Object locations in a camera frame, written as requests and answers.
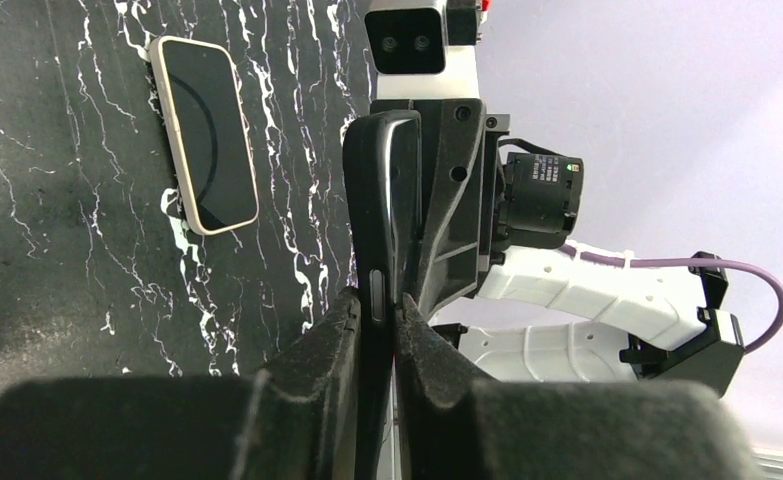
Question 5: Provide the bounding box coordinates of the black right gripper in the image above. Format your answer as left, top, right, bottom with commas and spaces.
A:
370, 98, 502, 318

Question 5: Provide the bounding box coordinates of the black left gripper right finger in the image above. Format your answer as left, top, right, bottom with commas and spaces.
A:
395, 296, 762, 479

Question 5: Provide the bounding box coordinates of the black phone with light edge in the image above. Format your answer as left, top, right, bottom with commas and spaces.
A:
368, 112, 421, 322

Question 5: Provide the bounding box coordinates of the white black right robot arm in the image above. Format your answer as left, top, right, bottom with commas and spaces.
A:
370, 98, 747, 394

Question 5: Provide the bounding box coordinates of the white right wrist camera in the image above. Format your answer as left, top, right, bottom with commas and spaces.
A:
364, 0, 491, 100

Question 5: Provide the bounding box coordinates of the black phone case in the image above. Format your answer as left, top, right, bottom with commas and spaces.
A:
342, 109, 420, 479

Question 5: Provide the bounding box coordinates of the beige phone case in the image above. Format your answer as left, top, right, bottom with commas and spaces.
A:
147, 35, 260, 237

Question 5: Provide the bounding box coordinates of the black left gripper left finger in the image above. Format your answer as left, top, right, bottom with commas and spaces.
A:
0, 288, 360, 479

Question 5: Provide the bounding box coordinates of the black smartphone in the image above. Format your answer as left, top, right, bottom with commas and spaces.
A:
160, 40, 257, 232

